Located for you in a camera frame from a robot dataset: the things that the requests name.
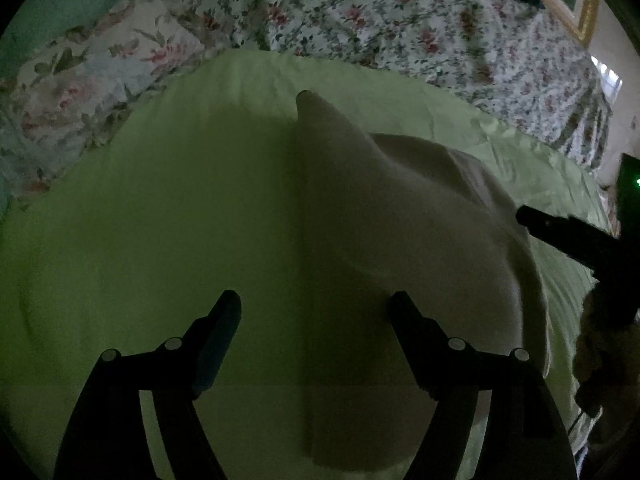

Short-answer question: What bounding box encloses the beige knit sweater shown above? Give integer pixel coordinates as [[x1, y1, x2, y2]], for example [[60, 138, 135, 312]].
[[294, 91, 550, 472]]

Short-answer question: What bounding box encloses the green bed sheet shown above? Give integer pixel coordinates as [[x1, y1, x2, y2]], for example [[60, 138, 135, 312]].
[[1, 50, 610, 479]]

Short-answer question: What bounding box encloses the floral quilt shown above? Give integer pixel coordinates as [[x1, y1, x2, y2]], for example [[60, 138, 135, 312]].
[[163, 0, 612, 170]]

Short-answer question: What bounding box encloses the floral pillow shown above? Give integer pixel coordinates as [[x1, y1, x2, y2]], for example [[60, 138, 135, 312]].
[[1, 0, 204, 205]]

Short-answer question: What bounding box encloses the teal blanket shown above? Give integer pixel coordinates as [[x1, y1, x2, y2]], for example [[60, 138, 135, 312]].
[[0, 0, 147, 82]]

